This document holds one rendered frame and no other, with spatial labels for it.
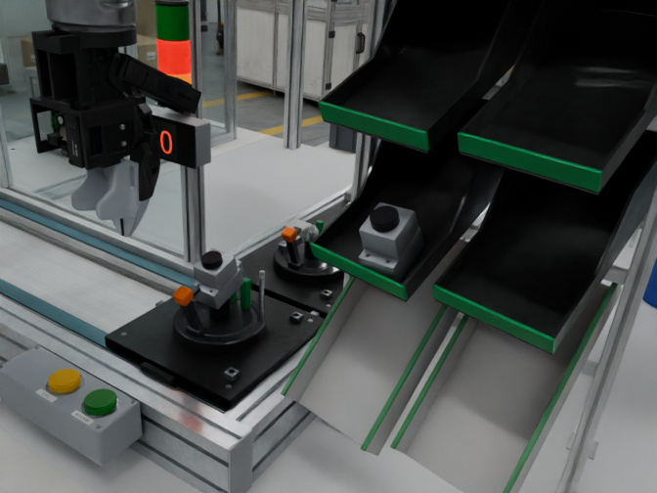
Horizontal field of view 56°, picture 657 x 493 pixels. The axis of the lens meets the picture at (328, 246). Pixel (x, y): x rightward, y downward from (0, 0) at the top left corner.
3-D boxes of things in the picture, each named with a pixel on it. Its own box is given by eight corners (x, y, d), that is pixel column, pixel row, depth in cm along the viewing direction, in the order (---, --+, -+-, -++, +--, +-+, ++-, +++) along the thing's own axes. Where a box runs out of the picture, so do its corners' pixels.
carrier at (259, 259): (331, 326, 102) (337, 257, 96) (218, 280, 112) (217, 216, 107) (396, 270, 120) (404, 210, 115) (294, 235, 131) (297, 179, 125)
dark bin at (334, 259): (406, 303, 64) (395, 254, 59) (314, 257, 72) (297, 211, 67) (538, 147, 76) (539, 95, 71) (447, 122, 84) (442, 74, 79)
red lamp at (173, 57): (175, 76, 95) (173, 43, 93) (151, 70, 97) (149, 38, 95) (197, 71, 99) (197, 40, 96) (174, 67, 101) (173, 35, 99)
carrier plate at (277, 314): (230, 413, 82) (230, 400, 81) (105, 346, 92) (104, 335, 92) (327, 330, 100) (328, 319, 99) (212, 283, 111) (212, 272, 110)
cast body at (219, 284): (217, 310, 90) (208, 276, 85) (195, 299, 92) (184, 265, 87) (252, 274, 95) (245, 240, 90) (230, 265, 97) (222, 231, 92)
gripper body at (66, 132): (35, 158, 59) (16, 24, 53) (109, 139, 65) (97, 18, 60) (91, 178, 55) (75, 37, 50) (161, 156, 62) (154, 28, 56)
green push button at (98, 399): (99, 425, 78) (98, 413, 77) (78, 412, 80) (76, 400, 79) (124, 407, 81) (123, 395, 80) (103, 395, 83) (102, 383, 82)
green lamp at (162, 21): (173, 42, 93) (172, 7, 90) (149, 37, 95) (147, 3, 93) (197, 39, 96) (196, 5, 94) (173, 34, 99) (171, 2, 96)
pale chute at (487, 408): (504, 520, 65) (496, 516, 61) (402, 453, 73) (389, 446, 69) (623, 291, 70) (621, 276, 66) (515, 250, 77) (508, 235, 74)
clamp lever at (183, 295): (197, 334, 89) (182, 298, 84) (187, 329, 90) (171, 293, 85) (212, 316, 91) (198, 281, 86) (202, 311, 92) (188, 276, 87)
